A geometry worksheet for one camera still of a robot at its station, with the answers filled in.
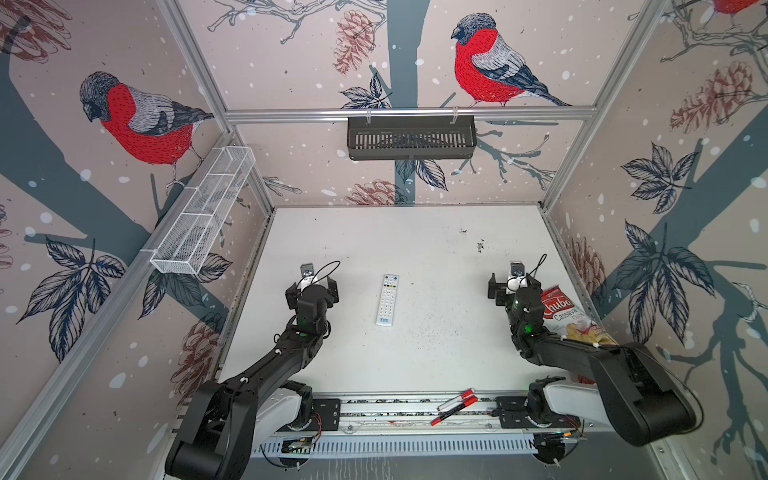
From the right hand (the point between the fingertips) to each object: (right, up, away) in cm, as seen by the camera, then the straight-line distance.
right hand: (511, 277), depth 88 cm
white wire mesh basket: (-88, +22, -7) cm, 91 cm away
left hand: (-60, -1, -2) cm, 60 cm away
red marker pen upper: (-21, -31, -12) cm, 40 cm away
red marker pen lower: (-16, -31, -12) cm, 36 cm away
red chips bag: (+13, -11, -4) cm, 18 cm away
